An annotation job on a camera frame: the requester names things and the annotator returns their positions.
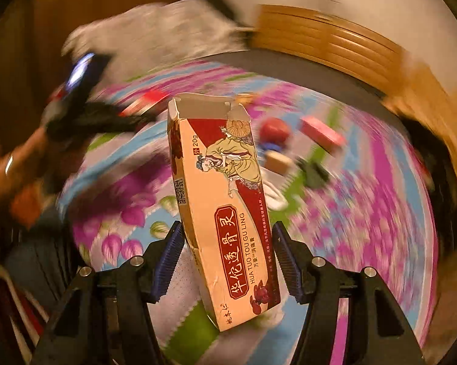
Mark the wooden headboard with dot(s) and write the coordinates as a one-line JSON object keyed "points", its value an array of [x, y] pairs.
{"points": [[327, 34]]}

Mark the long orange medicine box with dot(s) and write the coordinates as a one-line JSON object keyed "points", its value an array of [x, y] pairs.
{"points": [[221, 197]]}

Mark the pink box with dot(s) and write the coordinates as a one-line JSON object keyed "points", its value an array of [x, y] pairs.
{"points": [[321, 135]]}

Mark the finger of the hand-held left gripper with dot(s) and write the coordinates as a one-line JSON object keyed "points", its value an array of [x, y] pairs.
{"points": [[118, 116]]}

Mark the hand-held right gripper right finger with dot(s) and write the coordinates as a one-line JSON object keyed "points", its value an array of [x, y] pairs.
{"points": [[287, 266]]}

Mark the wooden wardrobe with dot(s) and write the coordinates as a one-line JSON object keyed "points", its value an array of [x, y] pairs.
{"points": [[99, 0]]}

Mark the red apple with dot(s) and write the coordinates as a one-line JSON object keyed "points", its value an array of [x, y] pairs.
{"points": [[275, 131]]}

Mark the person's left forearm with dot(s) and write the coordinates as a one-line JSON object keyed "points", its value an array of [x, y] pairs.
{"points": [[19, 159]]}

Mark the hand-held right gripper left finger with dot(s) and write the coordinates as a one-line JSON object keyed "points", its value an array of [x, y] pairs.
{"points": [[167, 266]]}

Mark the striped floral bed sheet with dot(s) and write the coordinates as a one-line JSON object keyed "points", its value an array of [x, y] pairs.
{"points": [[365, 235]]}

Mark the dark green glove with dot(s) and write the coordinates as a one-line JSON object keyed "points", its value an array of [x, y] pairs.
{"points": [[313, 171]]}

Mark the black clothes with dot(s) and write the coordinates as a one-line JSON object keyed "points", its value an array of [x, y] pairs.
{"points": [[221, 7]]}

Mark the grey bed sheet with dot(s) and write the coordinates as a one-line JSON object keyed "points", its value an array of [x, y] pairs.
{"points": [[327, 83]]}

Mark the tan box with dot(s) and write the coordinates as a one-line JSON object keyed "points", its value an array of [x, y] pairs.
{"points": [[279, 161]]}

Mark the white satin cloth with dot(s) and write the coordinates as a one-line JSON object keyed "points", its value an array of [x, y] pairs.
{"points": [[156, 30]]}

